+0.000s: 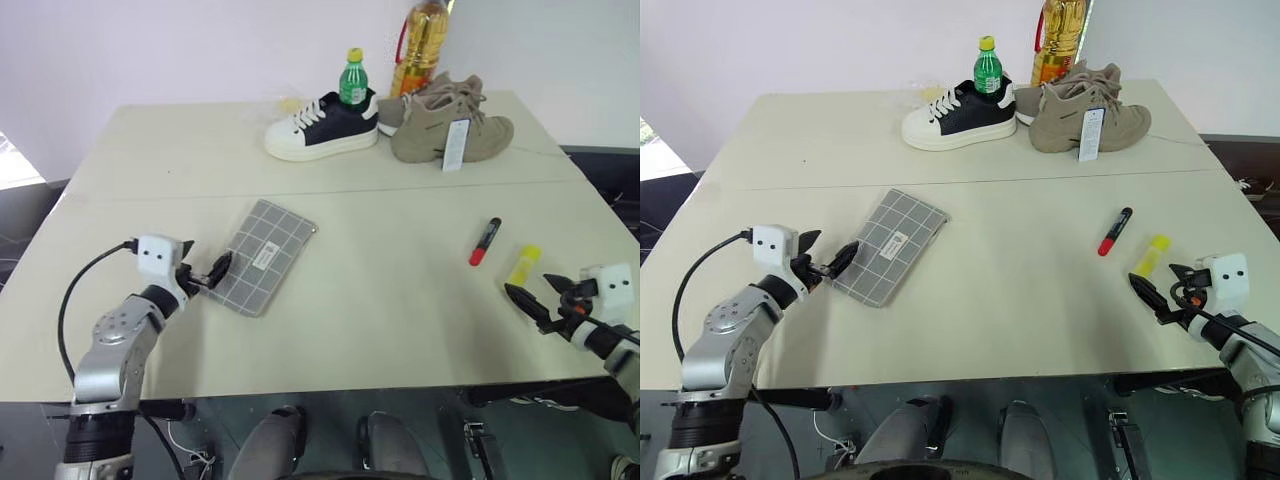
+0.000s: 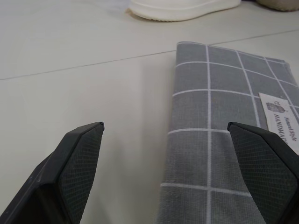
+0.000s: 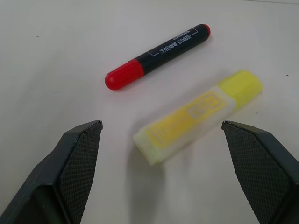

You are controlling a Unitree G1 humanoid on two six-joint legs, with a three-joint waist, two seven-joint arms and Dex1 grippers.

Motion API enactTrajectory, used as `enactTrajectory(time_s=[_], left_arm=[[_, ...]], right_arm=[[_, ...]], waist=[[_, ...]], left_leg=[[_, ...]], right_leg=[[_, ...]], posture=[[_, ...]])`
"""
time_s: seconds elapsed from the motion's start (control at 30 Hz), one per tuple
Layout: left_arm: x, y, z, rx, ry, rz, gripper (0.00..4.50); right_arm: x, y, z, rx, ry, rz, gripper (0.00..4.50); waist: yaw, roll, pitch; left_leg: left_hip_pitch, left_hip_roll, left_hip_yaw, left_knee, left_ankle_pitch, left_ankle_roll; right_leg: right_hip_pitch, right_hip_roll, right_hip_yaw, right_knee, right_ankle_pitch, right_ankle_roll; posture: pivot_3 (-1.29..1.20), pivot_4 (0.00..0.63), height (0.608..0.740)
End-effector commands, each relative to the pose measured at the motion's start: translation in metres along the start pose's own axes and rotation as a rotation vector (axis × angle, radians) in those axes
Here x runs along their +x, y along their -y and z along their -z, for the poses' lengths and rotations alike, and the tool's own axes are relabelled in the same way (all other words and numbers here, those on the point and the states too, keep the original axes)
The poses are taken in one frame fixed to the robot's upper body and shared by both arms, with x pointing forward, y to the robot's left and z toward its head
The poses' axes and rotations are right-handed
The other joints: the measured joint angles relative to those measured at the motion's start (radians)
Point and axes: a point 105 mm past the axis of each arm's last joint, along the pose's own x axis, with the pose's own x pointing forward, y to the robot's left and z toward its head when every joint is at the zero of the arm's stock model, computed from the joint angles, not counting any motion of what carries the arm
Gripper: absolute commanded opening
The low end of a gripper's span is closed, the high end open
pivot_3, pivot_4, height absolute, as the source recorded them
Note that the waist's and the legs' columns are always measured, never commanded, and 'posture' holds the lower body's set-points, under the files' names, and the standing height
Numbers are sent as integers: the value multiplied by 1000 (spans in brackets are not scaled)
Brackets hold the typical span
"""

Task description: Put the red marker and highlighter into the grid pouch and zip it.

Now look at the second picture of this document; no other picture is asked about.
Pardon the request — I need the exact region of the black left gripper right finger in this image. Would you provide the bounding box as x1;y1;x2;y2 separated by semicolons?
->
227;121;299;224

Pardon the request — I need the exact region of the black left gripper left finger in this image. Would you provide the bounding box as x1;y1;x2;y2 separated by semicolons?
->
0;121;105;224

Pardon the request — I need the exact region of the grey checked folded cloth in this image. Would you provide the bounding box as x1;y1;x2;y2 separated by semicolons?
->
157;41;299;224

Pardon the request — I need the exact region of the beige shoe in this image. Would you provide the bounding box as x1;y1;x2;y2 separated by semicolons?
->
256;0;299;12

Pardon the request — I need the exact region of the white shoe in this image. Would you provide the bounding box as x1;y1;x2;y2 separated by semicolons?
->
127;0;241;21

